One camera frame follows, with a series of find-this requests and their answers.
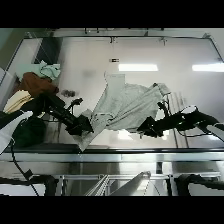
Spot grey T-shirt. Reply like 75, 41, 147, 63
74, 73, 172, 153

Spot cream garment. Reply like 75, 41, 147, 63
2, 90, 35, 115

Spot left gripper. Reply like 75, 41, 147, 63
65, 114, 95, 136

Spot silver frame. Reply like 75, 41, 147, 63
0, 150, 224, 197

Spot light green garment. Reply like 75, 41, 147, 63
15, 60, 62, 82

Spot black cable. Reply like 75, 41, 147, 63
9, 138, 41, 197
175, 127, 210, 139

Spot brown garment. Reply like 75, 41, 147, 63
17, 72, 60, 99

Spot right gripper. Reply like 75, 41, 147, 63
136, 116, 166, 139

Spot black garment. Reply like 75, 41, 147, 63
12, 115, 48, 150

